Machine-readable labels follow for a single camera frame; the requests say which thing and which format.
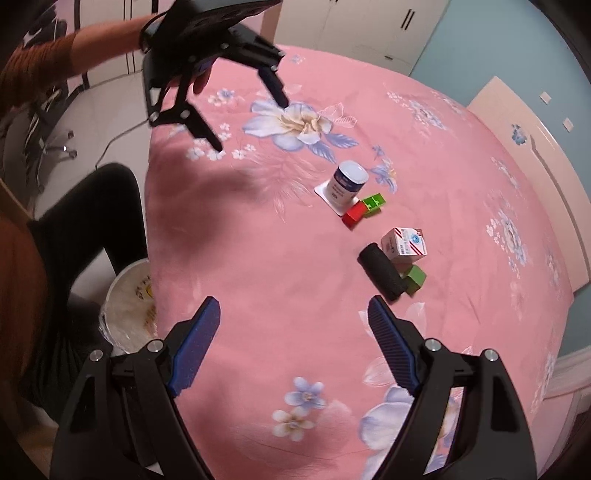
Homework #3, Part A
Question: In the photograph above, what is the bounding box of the white wardrobe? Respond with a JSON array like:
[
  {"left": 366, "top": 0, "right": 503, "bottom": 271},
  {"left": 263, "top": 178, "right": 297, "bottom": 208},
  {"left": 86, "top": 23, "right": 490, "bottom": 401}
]
[{"left": 274, "top": 0, "right": 449, "bottom": 75}]

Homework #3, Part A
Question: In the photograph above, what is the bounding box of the person's left hand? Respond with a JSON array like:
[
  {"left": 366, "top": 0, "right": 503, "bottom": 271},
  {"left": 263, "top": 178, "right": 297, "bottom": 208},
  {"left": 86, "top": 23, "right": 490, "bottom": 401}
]
[{"left": 139, "top": 12, "right": 211, "bottom": 93}]

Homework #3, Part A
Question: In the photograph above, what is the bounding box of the green wooden cube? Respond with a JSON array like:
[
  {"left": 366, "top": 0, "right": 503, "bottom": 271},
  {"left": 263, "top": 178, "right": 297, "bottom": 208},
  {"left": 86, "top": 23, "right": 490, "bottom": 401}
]
[{"left": 402, "top": 265, "right": 427, "bottom": 296}]

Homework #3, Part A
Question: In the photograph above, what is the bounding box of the red plastic block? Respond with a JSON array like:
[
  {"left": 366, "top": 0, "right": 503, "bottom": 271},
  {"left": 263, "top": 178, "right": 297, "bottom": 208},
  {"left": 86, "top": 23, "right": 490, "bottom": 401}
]
[{"left": 342, "top": 201, "right": 368, "bottom": 229}]

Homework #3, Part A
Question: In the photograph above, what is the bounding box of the white trash bin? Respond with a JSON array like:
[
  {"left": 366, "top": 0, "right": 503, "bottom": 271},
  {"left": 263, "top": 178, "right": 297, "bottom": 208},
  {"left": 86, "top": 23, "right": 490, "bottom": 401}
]
[{"left": 99, "top": 259, "right": 157, "bottom": 354}]

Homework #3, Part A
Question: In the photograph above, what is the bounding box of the person's black trouser leg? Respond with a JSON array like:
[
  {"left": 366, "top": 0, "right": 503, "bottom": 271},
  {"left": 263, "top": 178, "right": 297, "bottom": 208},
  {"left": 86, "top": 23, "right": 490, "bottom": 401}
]
[{"left": 19, "top": 163, "right": 147, "bottom": 422}]

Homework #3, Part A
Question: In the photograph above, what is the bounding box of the pink wooden headboard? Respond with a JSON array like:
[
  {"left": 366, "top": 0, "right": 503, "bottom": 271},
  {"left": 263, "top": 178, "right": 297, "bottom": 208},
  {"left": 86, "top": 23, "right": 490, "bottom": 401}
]
[{"left": 468, "top": 76, "right": 591, "bottom": 292}]

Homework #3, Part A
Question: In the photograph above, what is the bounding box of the white blue yogurt cup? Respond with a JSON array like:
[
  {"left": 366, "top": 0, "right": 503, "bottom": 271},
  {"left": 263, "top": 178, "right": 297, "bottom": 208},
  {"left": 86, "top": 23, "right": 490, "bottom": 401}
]
[{"left": 315, "top": 160, "right": 369, "bottom": 216}]

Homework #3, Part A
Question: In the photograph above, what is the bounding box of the black foam cylinder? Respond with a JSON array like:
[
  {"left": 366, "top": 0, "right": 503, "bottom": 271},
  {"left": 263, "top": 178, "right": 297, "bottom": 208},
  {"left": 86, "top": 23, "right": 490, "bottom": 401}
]
[{"left": 358, "top": 242, "right": 407, "bottom": 302}]

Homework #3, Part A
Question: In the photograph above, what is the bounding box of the white red medicine box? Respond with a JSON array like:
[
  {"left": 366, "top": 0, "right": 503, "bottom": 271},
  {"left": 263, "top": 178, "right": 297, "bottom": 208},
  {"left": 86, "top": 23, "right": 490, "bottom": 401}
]
[{"left": 380, "top": 227, "right": 428, "bottom": 263}]

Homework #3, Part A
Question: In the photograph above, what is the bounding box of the pink floral bed sheet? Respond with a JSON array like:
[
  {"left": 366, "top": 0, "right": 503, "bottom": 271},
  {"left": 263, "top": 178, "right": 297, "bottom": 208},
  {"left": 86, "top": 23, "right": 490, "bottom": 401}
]
[{"left": 145, "top": 48, "right": 573, "bottom": 479}]

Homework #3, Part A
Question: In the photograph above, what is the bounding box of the green open plastic block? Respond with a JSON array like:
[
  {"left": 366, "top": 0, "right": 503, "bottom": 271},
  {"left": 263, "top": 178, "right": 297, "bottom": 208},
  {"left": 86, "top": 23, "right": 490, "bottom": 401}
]
[{"left": 362, "top": 193, "right": 386, "bottom": 217}]

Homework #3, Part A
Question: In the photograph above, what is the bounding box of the black office chair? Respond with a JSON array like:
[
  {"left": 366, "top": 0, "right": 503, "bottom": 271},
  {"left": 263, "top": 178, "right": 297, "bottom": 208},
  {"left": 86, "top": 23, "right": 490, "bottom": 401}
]
[{"left": 1, "top": 82, "right": 77, "bottom": 203}]

